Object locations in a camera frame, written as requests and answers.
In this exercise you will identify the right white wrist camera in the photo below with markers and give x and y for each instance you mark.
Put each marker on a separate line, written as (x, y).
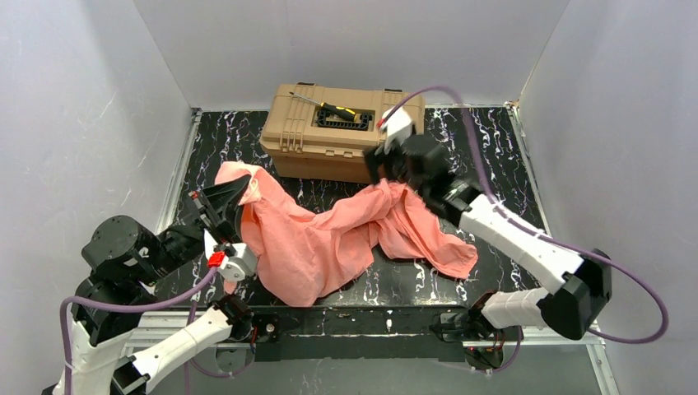
(397, 126)

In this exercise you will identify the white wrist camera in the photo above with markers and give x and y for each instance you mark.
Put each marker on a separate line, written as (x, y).
(397, 126)
(234, 262)

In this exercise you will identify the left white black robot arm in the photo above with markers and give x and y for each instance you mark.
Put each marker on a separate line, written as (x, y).
(126, 259)

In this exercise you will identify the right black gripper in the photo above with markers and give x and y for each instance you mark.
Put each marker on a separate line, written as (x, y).
(387, 163)

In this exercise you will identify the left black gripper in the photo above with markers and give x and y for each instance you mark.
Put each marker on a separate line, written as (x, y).
(206, 216)

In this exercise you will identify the pink jacket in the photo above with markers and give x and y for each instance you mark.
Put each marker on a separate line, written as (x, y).
(303, 256)

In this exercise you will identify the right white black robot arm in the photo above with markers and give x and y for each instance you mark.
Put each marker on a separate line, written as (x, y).
(574, 287)

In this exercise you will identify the tan plastic toolbox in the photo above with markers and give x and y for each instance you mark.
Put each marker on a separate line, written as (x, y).
(300, 150)

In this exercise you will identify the black yellow screwdriver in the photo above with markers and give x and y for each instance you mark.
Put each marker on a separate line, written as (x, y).
(341, 112)

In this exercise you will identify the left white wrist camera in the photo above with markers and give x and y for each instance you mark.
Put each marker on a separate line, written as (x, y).
(234, 262)

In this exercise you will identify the black toolbox handle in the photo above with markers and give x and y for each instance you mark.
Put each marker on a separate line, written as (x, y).
(325, 119)

